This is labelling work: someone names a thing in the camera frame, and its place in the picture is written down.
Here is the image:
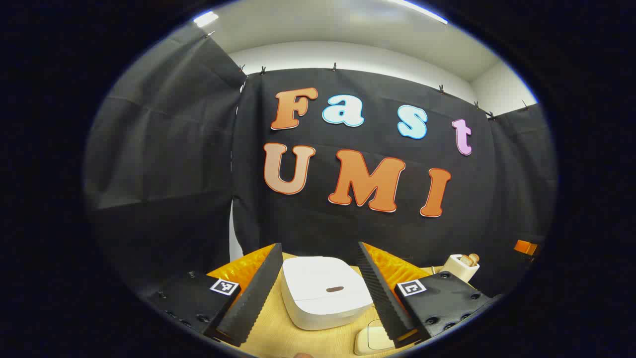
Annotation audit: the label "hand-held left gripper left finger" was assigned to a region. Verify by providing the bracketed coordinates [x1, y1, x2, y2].
[144, 243, 284, 348]

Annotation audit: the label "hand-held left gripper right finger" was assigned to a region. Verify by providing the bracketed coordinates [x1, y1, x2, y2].
[357, 242, 503, 349]

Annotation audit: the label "white rice cooker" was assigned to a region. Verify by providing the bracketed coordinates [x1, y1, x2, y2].
[281, 256, 374, 331]

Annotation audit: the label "cream square container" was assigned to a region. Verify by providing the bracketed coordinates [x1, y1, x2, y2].
[354, 320, 396, 356]

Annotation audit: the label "white toaster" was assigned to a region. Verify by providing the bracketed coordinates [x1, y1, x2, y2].
[441, 254, 480, 284]

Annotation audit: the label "black backdrop cloth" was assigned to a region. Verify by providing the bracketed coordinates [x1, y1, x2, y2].
[84, 22, 557, 299]

